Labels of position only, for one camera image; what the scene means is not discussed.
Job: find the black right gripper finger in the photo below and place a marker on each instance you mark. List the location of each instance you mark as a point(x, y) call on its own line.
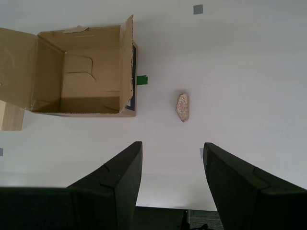
point(251, 203)
point(96, 206)

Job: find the speckled pinkish granite rock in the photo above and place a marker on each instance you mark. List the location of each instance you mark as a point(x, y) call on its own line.
point(182, 107)

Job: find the open brown cardboard box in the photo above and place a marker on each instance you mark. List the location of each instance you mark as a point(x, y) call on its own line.
point(91, 81)

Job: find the green tape square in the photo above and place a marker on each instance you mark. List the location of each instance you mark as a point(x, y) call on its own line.
point(142, 80)

